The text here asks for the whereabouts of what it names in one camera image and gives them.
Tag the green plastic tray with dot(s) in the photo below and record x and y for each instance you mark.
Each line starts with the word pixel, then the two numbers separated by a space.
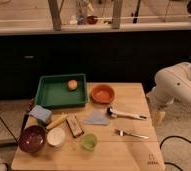
pixel 53 91

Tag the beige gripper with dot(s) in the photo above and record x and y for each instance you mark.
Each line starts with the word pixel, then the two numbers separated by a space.
pixel 157 116

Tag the orange red bowl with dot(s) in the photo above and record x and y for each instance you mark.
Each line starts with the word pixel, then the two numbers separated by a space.
pixel 102 94

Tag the orange ball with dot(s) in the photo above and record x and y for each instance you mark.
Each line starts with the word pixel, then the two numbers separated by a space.
pixel 72 84

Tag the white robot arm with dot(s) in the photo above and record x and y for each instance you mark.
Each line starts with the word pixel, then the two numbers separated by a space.
pixel 171 83

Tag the blue grey cloth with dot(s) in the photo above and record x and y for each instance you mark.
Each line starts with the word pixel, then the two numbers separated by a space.
pixel 96 118

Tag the blue sponge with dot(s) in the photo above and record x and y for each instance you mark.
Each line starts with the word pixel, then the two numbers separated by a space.
pixel 40 113

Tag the dark maroon bowl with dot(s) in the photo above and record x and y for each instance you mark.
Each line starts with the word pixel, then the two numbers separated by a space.
pixel 32 139

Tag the green plastic cup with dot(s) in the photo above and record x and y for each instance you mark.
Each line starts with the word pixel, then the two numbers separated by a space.
pixel 89 142

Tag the silver metal fork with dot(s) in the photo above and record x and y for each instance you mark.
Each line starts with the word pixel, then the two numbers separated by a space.
pixel 124 133

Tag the black handled utensil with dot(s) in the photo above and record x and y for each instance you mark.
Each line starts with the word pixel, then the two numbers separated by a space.
pixel 25 118

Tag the yellow wooden handle tool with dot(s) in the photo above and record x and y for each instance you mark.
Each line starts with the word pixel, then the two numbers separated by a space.
pixel 56 121

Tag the brown rectangular block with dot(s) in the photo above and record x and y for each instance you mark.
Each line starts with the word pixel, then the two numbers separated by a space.
pixel 74 126

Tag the white small bowl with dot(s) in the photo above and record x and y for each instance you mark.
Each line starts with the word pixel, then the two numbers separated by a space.
pixel 56 137

